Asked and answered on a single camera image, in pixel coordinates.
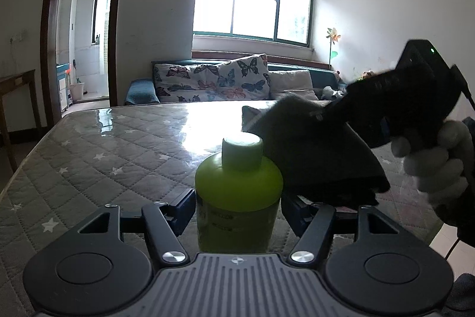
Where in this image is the grey cleaning cloth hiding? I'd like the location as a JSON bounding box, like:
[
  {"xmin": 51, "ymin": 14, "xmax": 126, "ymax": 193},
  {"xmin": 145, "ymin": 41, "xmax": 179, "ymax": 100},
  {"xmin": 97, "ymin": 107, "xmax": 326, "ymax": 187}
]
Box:
[{"xmin": 242, "ymin": 95, "xmax": 390, "ymax": 208}]

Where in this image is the green plastic bottle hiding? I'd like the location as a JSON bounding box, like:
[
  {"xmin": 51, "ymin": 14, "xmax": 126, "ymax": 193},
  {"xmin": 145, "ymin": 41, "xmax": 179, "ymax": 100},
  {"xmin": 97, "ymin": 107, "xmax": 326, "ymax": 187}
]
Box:
[{"xmin": 195, "ymin": 132, "xmax": 284, "ymax": 253}]

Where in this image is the white-gloved right hand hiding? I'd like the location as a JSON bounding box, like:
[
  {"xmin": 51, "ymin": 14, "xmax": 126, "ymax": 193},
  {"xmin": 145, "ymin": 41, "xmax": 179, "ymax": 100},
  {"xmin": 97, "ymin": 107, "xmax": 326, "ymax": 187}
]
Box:
[{"xmin": 391, "ymin": 121, "xmax": 474, "ymax": 208}]

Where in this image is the stuffed teddy bear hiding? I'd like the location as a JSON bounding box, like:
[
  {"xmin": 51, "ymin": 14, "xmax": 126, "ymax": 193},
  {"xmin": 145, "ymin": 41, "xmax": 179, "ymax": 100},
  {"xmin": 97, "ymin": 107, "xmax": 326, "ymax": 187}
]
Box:
[{"xmin": 358, "ymin": 71, "xmax": 375, "ymax": 81}]

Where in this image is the black and white plush toy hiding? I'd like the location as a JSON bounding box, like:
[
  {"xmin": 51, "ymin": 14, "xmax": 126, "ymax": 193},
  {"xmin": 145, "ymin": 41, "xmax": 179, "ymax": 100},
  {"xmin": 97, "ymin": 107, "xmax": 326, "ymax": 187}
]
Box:
[{"xmin": 321, "ymin": 86, "xmax": 345, "ymax": 101}]

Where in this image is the colourful pinwheel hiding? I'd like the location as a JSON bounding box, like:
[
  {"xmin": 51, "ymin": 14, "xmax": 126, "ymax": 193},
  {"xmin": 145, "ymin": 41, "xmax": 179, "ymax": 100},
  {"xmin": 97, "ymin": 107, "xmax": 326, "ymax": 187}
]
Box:
[{"xmin": 326, "ymin": 27, "xmax": 341, "ymax": 65}]

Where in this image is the beige pillow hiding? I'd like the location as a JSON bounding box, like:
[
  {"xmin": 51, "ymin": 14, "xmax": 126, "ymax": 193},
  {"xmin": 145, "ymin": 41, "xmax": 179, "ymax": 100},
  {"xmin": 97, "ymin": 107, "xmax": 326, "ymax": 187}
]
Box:
[{"xmin": 269, "ymin": 70, "xmax": 318, "ymax": 100}]

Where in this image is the grey star quilted tablecloth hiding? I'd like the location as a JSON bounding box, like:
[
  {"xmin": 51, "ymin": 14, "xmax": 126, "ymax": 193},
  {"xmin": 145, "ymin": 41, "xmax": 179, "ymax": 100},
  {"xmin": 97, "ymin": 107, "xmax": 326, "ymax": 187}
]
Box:
[{"xmin": 1, "ymin": 101, "xmax": 453, "ymax": 316}]

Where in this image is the blue sofa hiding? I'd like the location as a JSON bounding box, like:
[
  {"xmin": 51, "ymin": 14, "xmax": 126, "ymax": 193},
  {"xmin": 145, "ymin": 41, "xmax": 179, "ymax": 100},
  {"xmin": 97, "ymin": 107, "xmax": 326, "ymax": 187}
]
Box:
[{"xmin": 125, "ymin": 54, "xmax": 345, "ymax": 105}]

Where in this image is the long butterfly print cushion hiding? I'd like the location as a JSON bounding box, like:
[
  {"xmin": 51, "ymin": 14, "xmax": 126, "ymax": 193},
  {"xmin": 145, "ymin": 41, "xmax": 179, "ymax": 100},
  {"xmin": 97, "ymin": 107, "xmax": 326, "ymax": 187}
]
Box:
[{"xmin": 153, "ymin": 64, "xmax": 226, "ymax": 103}]

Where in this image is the square butterfly print pillow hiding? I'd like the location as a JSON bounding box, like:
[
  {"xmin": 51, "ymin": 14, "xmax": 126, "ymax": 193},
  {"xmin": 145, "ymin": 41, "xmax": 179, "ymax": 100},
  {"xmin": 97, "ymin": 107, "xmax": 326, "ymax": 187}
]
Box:
[{"xmin": 216, "ymin": 54, "xmax": 270, "ymax": 100}]

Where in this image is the white bucket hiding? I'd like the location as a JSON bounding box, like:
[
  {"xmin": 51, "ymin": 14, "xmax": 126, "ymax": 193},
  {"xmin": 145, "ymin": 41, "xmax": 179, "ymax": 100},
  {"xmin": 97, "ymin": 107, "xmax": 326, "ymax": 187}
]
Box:
[{"xmin": 69, "ymin": 83, "xmax": 85, "ymax": 103}]

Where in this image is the blue cabinet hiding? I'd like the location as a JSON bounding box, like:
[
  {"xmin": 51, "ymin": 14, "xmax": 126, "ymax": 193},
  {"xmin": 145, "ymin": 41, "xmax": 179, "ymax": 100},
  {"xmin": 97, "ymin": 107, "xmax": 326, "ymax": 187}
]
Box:
[{"xmin": 56, "ymin": 64, "xmax": 70, "ymax": 112}]

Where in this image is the dark wooden side table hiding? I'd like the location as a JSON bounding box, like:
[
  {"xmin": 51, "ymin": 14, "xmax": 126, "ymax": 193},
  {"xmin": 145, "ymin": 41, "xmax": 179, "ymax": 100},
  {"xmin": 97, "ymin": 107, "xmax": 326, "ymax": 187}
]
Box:
[{"xmin": 1, "ymin": 69, "xmax": 42, "ymax": 173}]

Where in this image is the dark wooden door frame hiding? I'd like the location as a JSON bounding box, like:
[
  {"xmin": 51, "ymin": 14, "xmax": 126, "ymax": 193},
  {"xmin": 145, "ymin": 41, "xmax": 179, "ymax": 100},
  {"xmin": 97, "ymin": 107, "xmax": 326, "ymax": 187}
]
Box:
[{"xmin": 39, "ymin": 0, "xmax": 118, "ymax": 127}]

